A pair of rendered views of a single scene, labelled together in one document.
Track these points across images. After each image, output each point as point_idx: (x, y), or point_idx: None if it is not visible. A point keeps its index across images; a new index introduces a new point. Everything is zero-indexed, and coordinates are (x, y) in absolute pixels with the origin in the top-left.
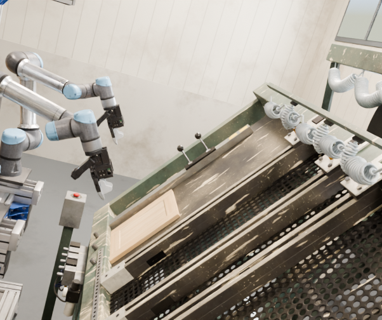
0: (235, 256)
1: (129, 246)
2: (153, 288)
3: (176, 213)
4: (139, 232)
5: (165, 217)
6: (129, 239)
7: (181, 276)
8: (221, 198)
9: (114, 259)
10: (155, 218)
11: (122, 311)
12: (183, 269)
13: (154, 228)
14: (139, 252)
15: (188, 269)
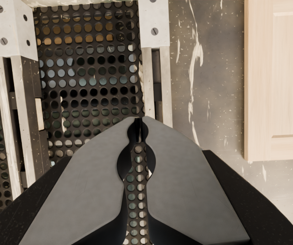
0: None
1: (255, 42)
2: (21, 115)
3: (253, 157)
4: (281, 69)
5: (267, 133)
6: (286, 40)
7: (10, 168)
8: None
9: (246, 2)
10: None
11: (7, 51)
12: (26, 173)
13: (255, 106)
14: (161, 84)
15: (17, 183)
